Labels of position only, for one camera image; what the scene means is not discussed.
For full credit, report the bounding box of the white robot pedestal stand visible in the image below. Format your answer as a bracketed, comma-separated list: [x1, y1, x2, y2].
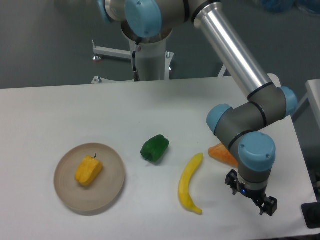
[90, 21, 175, 85]

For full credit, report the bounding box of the orange pepper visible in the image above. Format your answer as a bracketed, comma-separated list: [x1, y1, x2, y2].
[208, 143, 239, 168]

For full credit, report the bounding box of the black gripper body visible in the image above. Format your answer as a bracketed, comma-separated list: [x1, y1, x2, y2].
[236, 176, 268, 199]

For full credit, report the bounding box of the yellow banana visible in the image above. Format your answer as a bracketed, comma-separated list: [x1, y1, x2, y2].
[177, 153, 204, 215]

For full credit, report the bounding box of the black cable on pedestal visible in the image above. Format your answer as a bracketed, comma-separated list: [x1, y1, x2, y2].
[131, 37, 142, 83]

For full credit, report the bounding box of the beige round plate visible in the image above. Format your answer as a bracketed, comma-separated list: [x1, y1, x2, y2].
[53, 143, 126, 215]

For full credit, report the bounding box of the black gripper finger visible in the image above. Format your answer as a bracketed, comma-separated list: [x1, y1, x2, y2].
[252, 195, 278, 216]
[225, 169, 239, 195]

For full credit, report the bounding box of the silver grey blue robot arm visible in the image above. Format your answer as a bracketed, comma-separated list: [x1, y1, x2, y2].
[97, 0, 298, 216]

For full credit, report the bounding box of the blue object top right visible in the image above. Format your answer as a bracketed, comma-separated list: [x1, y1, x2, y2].
[255, 0, 320, 17]

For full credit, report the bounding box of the black device at table edge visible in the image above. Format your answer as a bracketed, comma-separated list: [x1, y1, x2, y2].
[301, 202, 320, 229]

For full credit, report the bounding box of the yellow pepper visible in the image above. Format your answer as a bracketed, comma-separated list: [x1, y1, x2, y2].
[74, 153, 103, 187]

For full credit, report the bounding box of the green pepper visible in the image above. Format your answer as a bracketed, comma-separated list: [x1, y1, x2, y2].
[140, 134, 170, 163]

